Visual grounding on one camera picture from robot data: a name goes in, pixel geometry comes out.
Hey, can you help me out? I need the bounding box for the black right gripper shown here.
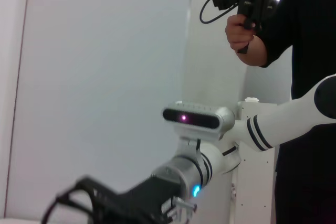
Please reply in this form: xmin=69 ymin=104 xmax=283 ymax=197
xmin=56 ymin=174 xmax=186 ymax=224

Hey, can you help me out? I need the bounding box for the person's bare forearm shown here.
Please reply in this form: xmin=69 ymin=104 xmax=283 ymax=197
xmin=237 ymin=35 xmax=269 ymax=67

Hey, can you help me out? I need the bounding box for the person's bare hand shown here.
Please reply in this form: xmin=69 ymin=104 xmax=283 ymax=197
xmin=225 ymin=13 xmax=257 ymax=51

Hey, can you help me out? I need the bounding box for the right gripper silver plug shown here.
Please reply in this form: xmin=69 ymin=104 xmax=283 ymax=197
xmin=172 ymin=196 xmax=198 ymax=212

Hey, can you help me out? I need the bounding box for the person in black shirt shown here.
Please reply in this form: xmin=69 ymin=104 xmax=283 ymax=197
xmin=259 ymin=0 xmax=336 ymax=224

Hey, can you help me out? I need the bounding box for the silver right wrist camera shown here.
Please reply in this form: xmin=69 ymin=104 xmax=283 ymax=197
xmin=162 ymin=101 xmax=236 ymax=141

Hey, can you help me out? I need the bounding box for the black video camera cable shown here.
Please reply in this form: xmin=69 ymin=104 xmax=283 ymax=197
xmin=199 ymin=0 xmax=241 ymax=24

